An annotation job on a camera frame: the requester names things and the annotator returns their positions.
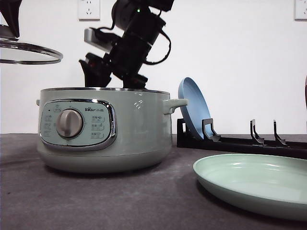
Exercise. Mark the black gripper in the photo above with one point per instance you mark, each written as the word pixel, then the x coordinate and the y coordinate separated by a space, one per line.
pixel 126 61

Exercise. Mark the right white wall socket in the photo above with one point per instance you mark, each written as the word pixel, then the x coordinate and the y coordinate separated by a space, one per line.
pixel 301 10

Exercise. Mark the blue plate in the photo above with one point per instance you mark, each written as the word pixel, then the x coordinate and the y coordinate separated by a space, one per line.
pixel 196 110

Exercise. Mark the white wall socket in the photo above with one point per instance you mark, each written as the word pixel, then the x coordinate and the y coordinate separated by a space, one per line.
pixel 89 10
pixel 301 10

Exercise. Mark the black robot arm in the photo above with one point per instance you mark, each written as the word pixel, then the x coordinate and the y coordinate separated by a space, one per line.
pixel 136 19

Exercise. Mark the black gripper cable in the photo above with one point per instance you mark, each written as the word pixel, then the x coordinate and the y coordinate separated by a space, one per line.
pixel 160 26

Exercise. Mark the black dish rack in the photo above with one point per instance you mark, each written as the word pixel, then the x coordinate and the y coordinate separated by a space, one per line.
pixel 210 139

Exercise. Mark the green electric steamer pot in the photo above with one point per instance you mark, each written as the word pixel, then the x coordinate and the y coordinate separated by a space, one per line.
pixel 104 129

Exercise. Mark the left white wall socket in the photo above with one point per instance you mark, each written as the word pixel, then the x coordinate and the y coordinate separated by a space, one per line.
pixel 89 10

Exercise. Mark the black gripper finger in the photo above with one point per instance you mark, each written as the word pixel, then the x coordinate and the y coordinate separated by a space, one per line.
pixel 10 12

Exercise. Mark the glass pot lid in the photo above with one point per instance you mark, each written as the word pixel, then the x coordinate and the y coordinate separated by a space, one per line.
pixel 14 51

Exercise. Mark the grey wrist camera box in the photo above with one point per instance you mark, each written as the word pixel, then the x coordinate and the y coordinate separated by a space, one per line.
pixel 89 38

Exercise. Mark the green plate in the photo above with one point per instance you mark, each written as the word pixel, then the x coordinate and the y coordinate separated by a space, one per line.
pixel 273 185

